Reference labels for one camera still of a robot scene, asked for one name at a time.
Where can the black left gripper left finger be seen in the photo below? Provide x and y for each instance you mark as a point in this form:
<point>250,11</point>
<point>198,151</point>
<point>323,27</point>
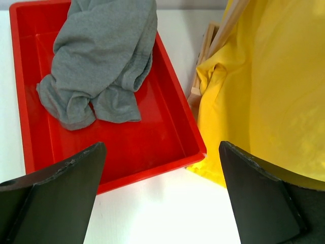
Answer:
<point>53,205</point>

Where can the red plastic tray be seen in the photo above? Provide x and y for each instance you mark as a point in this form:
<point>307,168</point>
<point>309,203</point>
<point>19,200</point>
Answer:
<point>166,138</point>

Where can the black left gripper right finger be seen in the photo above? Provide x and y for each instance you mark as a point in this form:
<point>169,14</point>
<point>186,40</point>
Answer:
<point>271,204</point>

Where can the grey shorts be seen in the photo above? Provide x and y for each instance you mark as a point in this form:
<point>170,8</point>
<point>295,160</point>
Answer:
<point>102,55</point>

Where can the wooden clothes rack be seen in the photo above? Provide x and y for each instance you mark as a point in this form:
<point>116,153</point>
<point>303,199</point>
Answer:
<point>213,39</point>

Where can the yellow shorts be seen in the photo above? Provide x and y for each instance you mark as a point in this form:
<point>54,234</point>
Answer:
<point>263,91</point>

